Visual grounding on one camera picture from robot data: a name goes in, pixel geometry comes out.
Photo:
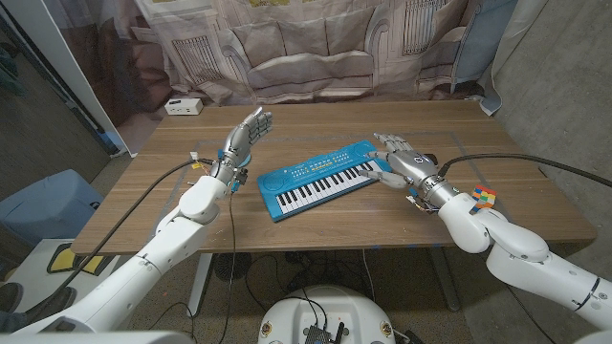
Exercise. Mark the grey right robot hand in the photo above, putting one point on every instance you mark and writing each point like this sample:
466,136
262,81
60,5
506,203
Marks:
411,165

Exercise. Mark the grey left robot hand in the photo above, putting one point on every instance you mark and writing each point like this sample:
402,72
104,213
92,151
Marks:
239,138

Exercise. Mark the blue toy piano keyboard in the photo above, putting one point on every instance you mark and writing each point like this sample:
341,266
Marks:
296,191

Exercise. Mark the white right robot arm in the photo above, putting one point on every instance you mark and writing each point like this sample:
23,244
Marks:
526,258

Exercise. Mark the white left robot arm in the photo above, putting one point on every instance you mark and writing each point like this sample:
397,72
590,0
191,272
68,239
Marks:
153,258

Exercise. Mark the black eraser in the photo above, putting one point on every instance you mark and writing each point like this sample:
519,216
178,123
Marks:
432,158

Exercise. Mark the blue dish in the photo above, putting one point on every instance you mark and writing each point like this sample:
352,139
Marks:
245,163

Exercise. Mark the multicoloured puzzle cube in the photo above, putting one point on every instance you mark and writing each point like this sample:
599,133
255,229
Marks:
484,197

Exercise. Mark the white power strip box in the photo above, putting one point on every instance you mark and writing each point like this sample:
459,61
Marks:
183,106

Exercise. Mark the printed sofa backdrop cloth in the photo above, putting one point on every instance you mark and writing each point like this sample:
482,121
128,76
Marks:
306,52

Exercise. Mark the grey table leg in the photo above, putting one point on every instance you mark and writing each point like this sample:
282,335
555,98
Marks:
444,282

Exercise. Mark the round black floor fan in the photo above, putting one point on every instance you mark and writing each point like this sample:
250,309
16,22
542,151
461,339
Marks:
232,265

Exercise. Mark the white table leg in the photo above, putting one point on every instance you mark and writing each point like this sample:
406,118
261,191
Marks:
200,282

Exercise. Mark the pale grey curtain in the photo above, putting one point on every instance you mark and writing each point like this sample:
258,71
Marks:
507,48

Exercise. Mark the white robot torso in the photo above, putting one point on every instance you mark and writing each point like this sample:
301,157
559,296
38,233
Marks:
330,310

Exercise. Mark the blue plastic bin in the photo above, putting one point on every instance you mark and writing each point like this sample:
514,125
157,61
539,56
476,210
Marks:
48,205

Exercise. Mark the yellow and black floor mat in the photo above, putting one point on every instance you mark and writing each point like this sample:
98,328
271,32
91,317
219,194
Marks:
67,260

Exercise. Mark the white wall panel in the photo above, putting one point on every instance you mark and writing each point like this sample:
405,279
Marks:
62,62

